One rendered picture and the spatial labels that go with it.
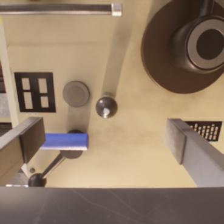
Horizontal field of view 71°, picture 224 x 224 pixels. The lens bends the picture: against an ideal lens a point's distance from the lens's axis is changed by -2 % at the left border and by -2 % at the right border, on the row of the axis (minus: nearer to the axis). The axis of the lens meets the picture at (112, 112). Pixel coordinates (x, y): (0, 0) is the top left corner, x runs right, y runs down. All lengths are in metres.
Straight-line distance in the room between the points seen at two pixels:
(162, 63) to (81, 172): 0.26
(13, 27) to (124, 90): 0.21
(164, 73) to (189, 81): 0.04
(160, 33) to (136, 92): 0.10
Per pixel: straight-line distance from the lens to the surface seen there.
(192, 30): 0.23
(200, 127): 0.35
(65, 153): 0.29
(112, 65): 0.28
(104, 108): 0.22
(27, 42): 0.31
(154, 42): 0.27
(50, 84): 0.30
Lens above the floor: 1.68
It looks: 1 degrees down
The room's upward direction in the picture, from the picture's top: 89 degrees counter-clockwise
